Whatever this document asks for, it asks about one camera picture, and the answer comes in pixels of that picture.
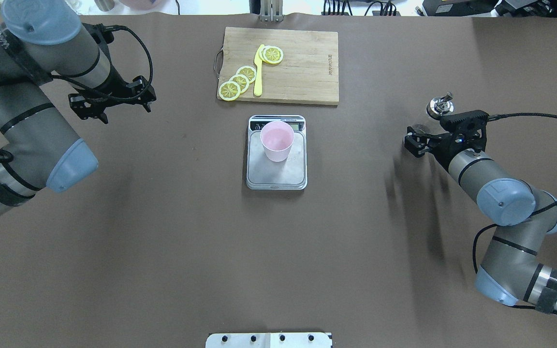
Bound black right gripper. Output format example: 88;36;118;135
404;110;489;165

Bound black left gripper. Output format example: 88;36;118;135
68;75;157;125

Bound glass sauce bottle metal spout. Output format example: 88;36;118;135
413;92;454;134

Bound pink plastic cup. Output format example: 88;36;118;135
260;121;295;162

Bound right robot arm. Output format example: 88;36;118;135
404;110;557;315

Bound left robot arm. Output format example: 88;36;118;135
0;0;157;216

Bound digital kitchen scale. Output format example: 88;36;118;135
245;115;308;191

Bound bamboo cutting board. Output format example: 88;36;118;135
219;27;339;106

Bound black equipment box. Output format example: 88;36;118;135
422;0;499;17

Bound lemon slice front left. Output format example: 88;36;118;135
218;81;242;102

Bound yellow plastic knife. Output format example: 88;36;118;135
253;44;265;97

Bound lemon slice by knife tip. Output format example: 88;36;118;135
260;45;284;65

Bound black cables at table back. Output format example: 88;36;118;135
322;0;400;17

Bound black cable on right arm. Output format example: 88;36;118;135
472;113;557;324

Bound metal camera post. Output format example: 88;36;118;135
259;0;284;22

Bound white metal base plate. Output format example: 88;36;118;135
205;332;334;348

